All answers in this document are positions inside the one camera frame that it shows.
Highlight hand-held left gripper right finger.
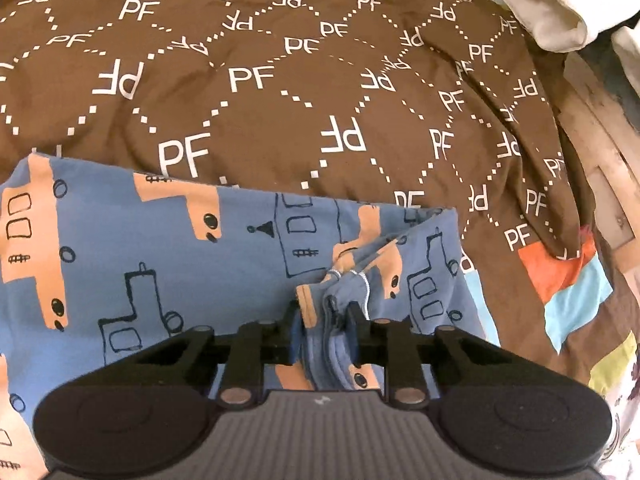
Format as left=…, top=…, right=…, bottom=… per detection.
left=345, top=302, right=522, bottom=407

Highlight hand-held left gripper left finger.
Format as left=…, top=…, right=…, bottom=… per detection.
left=117, top=302, right=304, bottom=407

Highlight blue pants with bus print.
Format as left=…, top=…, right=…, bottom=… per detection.
left=0, top=154, right=502, bottom=480

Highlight brown patterned blanket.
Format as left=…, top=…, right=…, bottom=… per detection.
left=0, top=0, right=601, bottom=266

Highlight white floral cloth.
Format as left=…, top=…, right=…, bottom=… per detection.
left=592, top=360, right=640, bottom=480

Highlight cream white hanging garment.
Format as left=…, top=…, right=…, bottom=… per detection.
left=489, top=0, right=640, bottom=81

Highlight wooden bed frame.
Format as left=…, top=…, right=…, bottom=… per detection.
left=552, top=42, right=640, bottom=281

